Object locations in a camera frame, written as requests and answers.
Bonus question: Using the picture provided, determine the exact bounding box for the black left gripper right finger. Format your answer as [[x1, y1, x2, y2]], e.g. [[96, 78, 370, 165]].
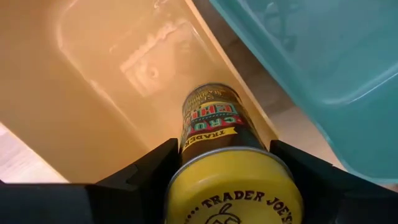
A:
[[270, 139, 398, 224]]

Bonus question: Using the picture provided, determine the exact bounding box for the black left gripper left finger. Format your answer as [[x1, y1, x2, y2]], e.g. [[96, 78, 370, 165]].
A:
[[0, 138, 181, 224]]

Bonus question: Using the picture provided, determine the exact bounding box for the yellow-lid spice jar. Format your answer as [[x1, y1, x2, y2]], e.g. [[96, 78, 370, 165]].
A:
[[164, 82, 305, 224]]

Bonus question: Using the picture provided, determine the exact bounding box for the yellow plastic bin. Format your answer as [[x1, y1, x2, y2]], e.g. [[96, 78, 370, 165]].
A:
[[0, 0, 279, 184]]

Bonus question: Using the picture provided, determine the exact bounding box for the teal plastic bin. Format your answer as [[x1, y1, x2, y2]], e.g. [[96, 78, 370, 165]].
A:
[[210, 0, 398, 185]]

